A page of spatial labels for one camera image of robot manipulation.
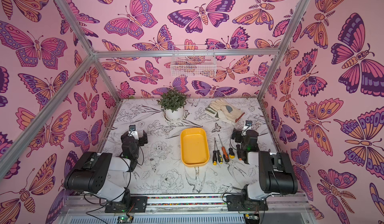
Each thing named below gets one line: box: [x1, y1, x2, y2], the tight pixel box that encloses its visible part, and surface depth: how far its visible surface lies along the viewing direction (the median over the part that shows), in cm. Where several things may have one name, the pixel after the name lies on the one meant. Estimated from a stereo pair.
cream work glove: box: [210, 98, 245, 123], surface depth 113 cm
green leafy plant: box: [156, 88, 187, 113], surface depth 94 cm
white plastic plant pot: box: [163, 106, 185, 123], surface depth 108 cm
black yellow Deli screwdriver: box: [212, 137, 218, 166], surface depth 89 cm
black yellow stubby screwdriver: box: [228, 147, 235, 159], surface depth 91 cm
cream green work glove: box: [204, 105, 235, 123], surface depth 111 cm
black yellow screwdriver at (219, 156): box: [215, 140, 224, 165], surface depth 90 cm
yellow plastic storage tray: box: [180, 127, 210, 168], surface depth 96 cm
